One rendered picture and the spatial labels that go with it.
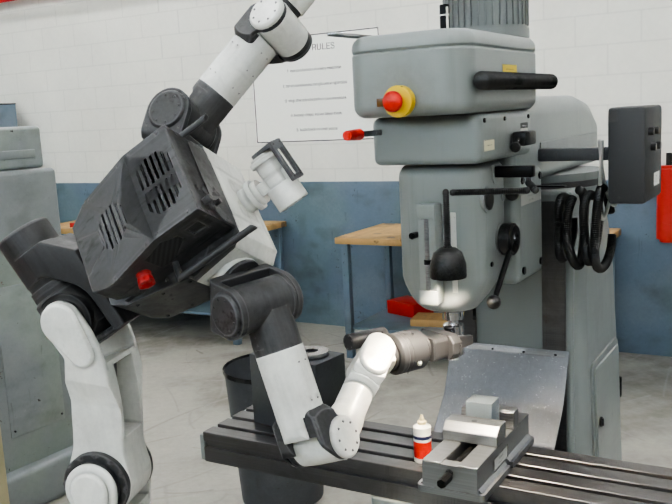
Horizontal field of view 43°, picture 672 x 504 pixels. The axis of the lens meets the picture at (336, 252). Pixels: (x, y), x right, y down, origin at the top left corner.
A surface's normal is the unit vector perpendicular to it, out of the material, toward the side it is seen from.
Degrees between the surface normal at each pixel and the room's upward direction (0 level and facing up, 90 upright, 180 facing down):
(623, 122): 90
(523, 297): 90
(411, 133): 90
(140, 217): 74
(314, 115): 90
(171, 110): 63
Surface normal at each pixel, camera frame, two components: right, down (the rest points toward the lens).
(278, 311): 0.62, -0.25
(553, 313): -0.50, 0.17
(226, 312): -0.72, 0.21
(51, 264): -0.20, 0.17
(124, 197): -0.65, -0.11
